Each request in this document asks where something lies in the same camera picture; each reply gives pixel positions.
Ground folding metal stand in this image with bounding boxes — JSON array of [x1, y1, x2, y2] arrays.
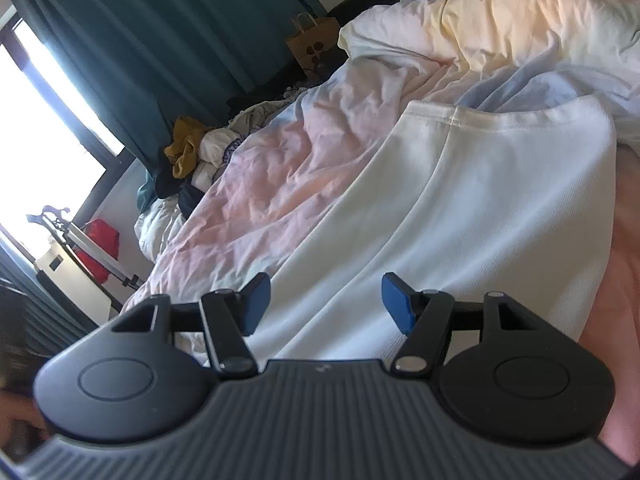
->
[[26, 205, 142, 290]]

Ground window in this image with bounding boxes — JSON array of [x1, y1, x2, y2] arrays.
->
[[0, 5, 137, 251]]

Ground white panel heater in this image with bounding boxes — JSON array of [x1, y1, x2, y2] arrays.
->
[[34, 245, 125, 322]]

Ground blue curtain beside bed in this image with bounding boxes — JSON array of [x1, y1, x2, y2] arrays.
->
[[5, 0, 333, 173]]

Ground pastel pink blue blanket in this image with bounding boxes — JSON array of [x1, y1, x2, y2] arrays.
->
[[120, 0, 640, 461]]

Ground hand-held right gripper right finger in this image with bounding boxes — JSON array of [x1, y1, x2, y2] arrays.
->
[[381, 272, 542, 377]]

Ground mustard yellow garment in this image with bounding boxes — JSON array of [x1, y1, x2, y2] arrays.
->
[[164, 116, 210, 179]]

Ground pile of grey white clothes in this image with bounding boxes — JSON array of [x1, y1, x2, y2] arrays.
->
[[227, 95, 307, 137]]

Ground teal garment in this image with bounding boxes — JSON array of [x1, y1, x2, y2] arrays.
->
[[137, 170, 159, 211]]

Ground white crumpled duvet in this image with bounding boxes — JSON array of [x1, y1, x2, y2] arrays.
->
[[134, 195, 187, 262]]

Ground white garment with purple print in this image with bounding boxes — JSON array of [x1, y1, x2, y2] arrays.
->
[[196, 127, 247, 193]]

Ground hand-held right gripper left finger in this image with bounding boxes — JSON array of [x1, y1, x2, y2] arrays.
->
[[111, 272, 272, 380]]

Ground blue curtain beside vanity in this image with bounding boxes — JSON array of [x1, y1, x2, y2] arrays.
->
[[0, 235, 103, 366]]

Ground red bag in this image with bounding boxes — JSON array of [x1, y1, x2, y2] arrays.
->
[[80, 218, 121, 285]]

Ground dark navy garment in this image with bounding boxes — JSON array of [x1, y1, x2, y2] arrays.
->
[[152, 166, 206, 222]]

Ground white pants with black stripe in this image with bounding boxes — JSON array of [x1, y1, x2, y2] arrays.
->
[[245, 94, 619, 362]]

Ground brown paper bag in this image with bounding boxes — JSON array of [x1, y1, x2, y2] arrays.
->
[[286, 12, 342, 77]]

